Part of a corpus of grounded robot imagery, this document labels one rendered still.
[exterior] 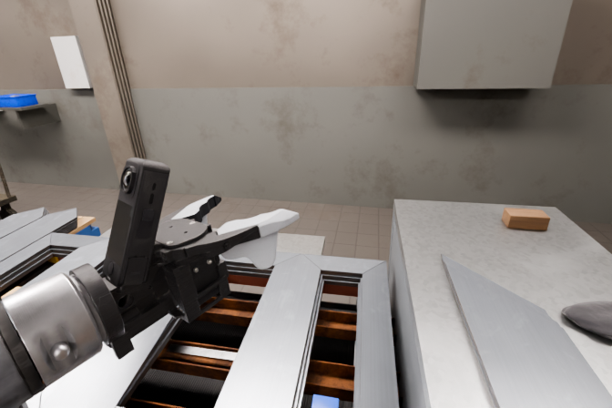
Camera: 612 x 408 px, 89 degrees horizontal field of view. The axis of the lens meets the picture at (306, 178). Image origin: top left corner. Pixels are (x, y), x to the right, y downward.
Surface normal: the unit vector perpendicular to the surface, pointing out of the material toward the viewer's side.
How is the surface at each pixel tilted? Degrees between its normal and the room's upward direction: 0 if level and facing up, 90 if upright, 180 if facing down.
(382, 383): 0
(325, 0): 90
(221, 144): 90
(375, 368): 0
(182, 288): 82
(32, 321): 40
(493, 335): 0
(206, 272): 82
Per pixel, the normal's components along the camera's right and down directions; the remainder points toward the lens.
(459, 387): -0.03, -0.92
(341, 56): -0.21, 0.38
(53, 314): 0.49, -0.56
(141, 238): 0.74, 0.12
